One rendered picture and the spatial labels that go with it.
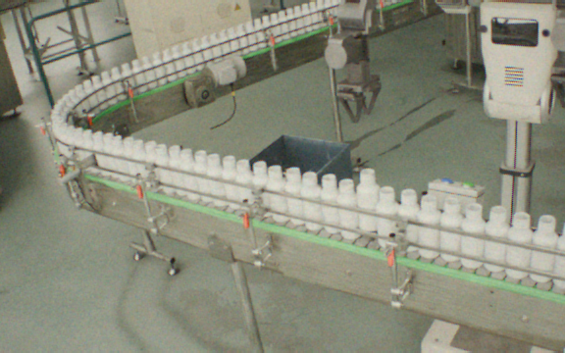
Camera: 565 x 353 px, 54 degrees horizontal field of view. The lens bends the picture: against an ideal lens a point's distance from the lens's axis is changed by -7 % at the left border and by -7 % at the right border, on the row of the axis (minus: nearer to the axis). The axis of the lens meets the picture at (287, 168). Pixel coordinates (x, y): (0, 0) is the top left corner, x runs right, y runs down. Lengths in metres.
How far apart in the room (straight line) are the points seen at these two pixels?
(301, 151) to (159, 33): 3.42
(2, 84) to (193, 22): 2.29
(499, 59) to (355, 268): 0.77
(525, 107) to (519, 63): 0.15
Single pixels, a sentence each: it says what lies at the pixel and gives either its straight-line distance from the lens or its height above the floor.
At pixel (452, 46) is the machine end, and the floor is 0.24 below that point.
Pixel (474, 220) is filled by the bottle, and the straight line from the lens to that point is 1.42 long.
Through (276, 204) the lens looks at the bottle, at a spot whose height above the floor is 1.06.
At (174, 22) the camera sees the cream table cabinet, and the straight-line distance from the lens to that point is 5.65.
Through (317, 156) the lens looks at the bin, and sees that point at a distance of 2.34.
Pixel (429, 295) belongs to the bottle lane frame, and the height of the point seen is 0.90.
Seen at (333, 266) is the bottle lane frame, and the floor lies 0.91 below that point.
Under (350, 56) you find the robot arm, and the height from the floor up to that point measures 1.54.
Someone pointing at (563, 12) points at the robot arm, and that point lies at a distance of 1.29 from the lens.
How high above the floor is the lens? 1.93
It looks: 28 degrees down
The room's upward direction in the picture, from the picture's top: 9 degrees counter-clockwise
